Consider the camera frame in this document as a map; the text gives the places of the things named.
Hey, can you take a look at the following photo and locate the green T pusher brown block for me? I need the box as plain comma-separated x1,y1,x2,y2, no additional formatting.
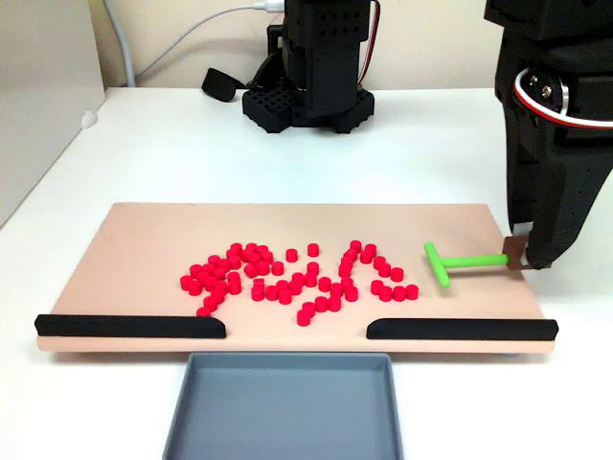
422,235,534,289

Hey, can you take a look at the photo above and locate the black foam bumper strip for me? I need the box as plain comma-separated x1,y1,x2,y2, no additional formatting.
366,317,559,342
34,313,227,341

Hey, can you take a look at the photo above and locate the grey rectangular tray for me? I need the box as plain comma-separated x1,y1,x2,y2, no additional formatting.
161,352,406,460

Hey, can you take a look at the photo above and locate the beige flat board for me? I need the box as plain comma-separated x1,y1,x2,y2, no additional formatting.
35,201,559,358

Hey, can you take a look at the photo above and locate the red white servo cable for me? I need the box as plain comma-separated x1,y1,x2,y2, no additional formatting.
511,69,613,134
356,0,383,90

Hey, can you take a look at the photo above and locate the white USB cable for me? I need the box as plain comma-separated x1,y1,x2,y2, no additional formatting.
135,0,284,82

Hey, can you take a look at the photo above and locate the black strap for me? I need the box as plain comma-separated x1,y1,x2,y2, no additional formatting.
200,67,239,103

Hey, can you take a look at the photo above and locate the grey cable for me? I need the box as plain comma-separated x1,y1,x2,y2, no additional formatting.
103,0,137,88

